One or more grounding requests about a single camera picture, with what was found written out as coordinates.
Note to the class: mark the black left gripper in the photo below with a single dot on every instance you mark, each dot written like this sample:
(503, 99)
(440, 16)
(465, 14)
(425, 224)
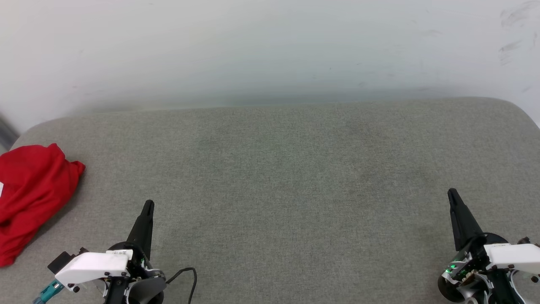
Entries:
(137, 266)

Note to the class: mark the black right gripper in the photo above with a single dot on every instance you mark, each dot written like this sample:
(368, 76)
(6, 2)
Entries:
(460, 274)

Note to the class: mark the red basketball jersey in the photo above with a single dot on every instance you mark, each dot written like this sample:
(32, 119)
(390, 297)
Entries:
(33, 190)

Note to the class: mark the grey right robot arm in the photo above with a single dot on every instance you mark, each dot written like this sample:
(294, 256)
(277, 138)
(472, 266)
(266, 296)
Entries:
(502, 291)

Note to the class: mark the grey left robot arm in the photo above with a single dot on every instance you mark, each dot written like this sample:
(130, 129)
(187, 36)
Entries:
(145, 291)

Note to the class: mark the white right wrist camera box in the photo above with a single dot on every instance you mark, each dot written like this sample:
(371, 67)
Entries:
(514, 255)

